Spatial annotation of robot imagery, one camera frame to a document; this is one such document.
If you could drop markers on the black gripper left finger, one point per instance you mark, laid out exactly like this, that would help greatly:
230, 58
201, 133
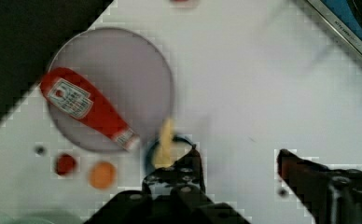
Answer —
185, 171

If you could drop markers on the orange toy fruit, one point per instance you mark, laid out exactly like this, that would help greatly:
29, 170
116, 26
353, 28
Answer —
102, 175

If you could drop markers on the blue bowl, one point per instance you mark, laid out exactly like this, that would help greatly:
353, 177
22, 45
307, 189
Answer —
180, 147

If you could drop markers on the red ketchup bottle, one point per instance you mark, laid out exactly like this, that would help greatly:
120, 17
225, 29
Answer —
78, 98

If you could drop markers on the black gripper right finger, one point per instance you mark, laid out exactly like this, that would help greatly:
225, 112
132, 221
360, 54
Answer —
332, 196

